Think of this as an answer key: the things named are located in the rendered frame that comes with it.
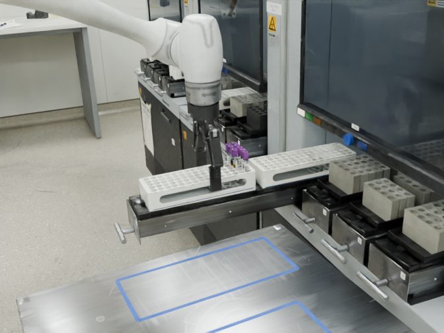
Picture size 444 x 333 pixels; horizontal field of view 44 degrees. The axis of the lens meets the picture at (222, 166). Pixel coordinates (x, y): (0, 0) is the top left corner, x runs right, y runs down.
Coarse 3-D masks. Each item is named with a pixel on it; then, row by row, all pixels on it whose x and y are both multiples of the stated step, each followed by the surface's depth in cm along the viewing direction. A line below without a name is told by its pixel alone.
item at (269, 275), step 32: (192, 256) 116; (224, 256) 116; (256, 256) 115; (288, 256) 115; (320, 256) 114; (64, 288) 107; (96, 288) 107; (128, 288) 107; (160, 288) 106; (192, 288) 106; (224, 288) 105; (256, 288) 105; (288, 288) 105; (320, 288) 104; (352, 288) 104; (32, 320) 99; (64, 320) 98; (96, 320) 98; (128, 320) 98; (160, 320) 97; (192, 320) 97; (224, 320) 97; (256, 320) 96; (288, 320) 96; (320, 320) 96; (352, 320) 95; (384, 320) 95
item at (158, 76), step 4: (156, 72) 280; (160, 72) 275; (164, 72) 274; (156, 76) 279; (160, 76) 271; (156, 80) 280; (160, 80) 273; (148, 84) 280; (156, 84) 278; (160, 84) 274; (152, 88) 273; (160, 88) 276
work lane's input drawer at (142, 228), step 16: (320, 176) 152; (256, 192) 146; (272, 192) 147; (288, 192) 148; (128, 208) 145; (144, 208) 138; (176, 208) 138; (192, 208) 140; (208, 208) 141; (224, 208) 142; (240, 208) 144; (256, 208) 146; (272, 208) 148; (144, 224) 135; (160, 224) 137; (176, 224) 139; (192, 224) 141
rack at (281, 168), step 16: (336, 144) 162; (256, 160) 154; (272, 160) 152; (288, 160) 152; (304, 160) 151; (320, 160) 151; (256, 176) 150; (272, 176) 147; (288, 176) 155; (304, 176) 150
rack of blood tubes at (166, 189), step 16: (160, 176) 145; (176, 176) 144; (192, 176) 144; (208, 176) 143; (224, 176) 143; (240, 176) 143; (144, 192) 138; (160, 192) 136; (176, 192) 147; (192, 192) 147; (208, 192) 146; (224, 192) 143; (240, 192) 145
